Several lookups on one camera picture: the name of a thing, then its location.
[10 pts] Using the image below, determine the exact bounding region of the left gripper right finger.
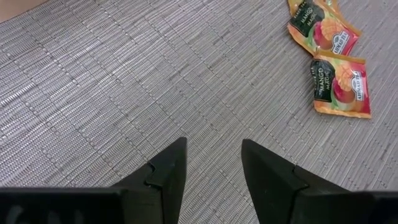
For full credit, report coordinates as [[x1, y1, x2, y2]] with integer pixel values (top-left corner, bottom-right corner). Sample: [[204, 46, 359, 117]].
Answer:
[[243, 139, 349, 224]]

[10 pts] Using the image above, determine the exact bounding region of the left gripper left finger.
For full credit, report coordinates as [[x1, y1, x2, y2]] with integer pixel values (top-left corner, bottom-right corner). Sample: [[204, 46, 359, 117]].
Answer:
[[113, 137, 188, 224]]

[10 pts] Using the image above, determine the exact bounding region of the orange mango tea packet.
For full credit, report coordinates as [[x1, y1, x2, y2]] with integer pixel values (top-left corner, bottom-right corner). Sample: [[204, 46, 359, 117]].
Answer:
[[310, 49, 373, 119], [286, 0, 363, 57]]

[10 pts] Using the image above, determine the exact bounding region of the grey woven placemat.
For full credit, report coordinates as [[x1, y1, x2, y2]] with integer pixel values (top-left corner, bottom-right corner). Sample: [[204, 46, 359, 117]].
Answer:
[[0, 0, 398, 224]]

